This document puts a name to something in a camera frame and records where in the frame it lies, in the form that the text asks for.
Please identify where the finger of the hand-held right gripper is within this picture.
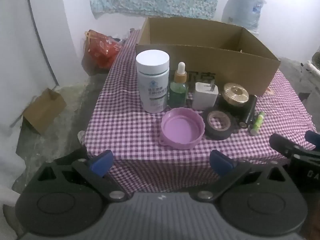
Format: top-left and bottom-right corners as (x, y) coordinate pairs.
(304, 130), (320, 147)
(269, 133), (320, 160)

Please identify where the green lip balm tube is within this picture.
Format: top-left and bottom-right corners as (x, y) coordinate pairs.
(250, 111), (265, 136)

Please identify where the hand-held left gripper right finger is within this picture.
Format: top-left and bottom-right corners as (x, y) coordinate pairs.
(192, 150), (289, 203)

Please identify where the white plastic bottle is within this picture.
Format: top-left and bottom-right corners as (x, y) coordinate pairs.
(136, 50), (170, 113)

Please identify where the black tape roll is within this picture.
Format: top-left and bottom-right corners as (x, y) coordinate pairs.
(202, 109), (237, 141)

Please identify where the white charger plug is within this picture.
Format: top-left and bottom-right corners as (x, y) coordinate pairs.
(192, 78), (219, 110)

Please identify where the black cylinder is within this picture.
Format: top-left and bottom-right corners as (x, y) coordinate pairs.
(239, 94), (258, 128)

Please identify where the red plastic bag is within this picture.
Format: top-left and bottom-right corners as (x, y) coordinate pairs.
(84, 29), (123, 69)

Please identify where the purple checkered tablecloth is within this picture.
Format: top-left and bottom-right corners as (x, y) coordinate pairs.
(84, 29), (318, 195)

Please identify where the green dropper bottle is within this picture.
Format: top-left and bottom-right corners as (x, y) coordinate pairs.
(169, 62), (188, 109)

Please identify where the pink plastic lid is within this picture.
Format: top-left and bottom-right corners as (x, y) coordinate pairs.
(160, 107), (205, 150)

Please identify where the brown cardboard box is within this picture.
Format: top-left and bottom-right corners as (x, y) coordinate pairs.
(135, 17), (281, 97)

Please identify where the black jar with gold lid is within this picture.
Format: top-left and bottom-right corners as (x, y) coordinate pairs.
(218, 82), (250, 117)

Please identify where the small cardboard box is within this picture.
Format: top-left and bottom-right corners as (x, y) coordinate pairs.
(22, 88), (67, 134)

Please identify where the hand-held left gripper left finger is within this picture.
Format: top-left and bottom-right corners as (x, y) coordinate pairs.
(32, 150), (129, 203)

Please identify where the blue water jug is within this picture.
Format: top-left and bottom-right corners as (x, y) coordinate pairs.
(221, 0), (265, 30)

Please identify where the white plastic roll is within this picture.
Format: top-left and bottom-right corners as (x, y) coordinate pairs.
(302, 61), (320, 75)

